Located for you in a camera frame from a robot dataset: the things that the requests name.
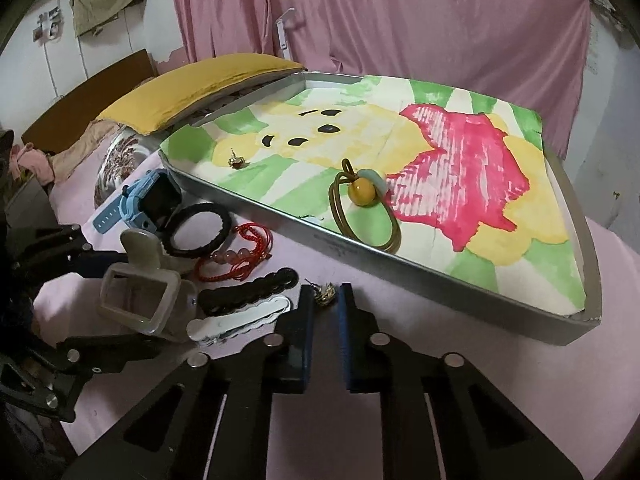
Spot silver metal tray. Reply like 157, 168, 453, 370
159, 71, 603, 347

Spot olive hair tie yellow bead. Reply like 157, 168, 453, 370
327, 158, 402, 253

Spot wall photos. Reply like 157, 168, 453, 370
32, 6, 63, 43

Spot olive hanging garment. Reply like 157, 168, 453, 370
70, 0, 152, 38

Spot crumpled pink cloth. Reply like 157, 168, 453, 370
10, 142, 56, 186

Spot black wavy hair clip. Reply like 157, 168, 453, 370
199, 267, 298, 317

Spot beige floral pillow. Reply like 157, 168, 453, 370
50, 120, 126, 183

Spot wooden headboard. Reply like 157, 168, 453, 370
20, 49, 156, 156

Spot white floral pillow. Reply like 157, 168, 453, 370
92, 125, 166, 208

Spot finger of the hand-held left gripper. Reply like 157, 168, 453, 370
7, 224, 128, 283
0, 332, 168, 423

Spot yellow pillow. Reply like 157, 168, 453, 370
96, 52, 307, 136

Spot black braided bracelet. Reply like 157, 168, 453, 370
164, 203, 233, 260

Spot white handle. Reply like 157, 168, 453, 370
274, 8, 297, 61

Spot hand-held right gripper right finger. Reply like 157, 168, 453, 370
337, 282, 586, 480

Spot pink curtain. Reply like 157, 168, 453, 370
172, 0, 593, 161

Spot pink bed sheet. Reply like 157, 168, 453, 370
30, 150, 640, 480

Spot red cord bracelet pink beads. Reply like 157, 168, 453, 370
194, 222, 275, 283

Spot beige watch band case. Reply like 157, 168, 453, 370
97, 228, 198, 343

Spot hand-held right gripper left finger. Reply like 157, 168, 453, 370
65, 284, 316, 480

